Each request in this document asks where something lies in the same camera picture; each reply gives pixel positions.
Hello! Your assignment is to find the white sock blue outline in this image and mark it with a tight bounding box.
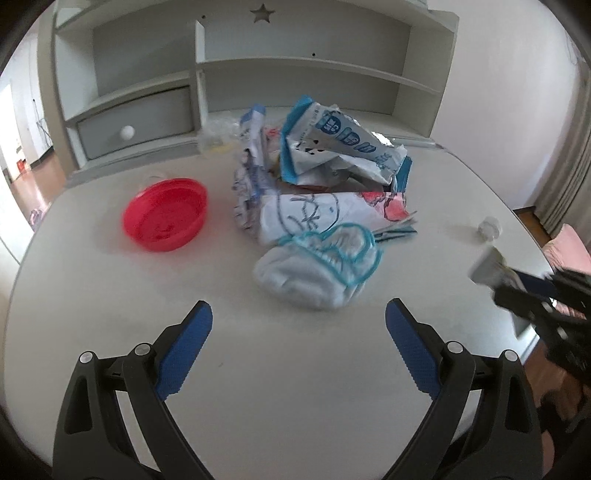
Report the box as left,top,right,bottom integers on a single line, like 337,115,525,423
252,223,383,310

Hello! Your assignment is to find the white wrapper red print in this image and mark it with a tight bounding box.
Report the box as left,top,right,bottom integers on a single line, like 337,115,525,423
257,192,416,244

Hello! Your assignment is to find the blue white snack bag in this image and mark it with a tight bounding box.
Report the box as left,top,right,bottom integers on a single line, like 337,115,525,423
280,96,407,187

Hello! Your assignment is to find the printed paper wrapper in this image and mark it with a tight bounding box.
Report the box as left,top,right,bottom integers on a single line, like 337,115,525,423
232,104,273,238

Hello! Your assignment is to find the clear plastic bag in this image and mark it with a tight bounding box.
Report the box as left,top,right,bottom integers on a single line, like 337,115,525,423
197,112,242,154

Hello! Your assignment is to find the pink bed blanket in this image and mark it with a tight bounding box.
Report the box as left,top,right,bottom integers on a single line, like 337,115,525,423
542,224,591,274

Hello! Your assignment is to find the grey curtain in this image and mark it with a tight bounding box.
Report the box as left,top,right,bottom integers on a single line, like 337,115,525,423
533,59,591,239

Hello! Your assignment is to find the red plastic bowl lid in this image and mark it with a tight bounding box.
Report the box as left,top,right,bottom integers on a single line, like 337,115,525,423
122,178,208,252

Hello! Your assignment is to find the grey drawer with white knob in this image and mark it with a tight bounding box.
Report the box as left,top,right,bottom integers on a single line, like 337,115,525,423
77,86,194,160

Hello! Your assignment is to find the grey desk hutch shelf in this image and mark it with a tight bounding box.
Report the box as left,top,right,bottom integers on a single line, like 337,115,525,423
38,1,460,180

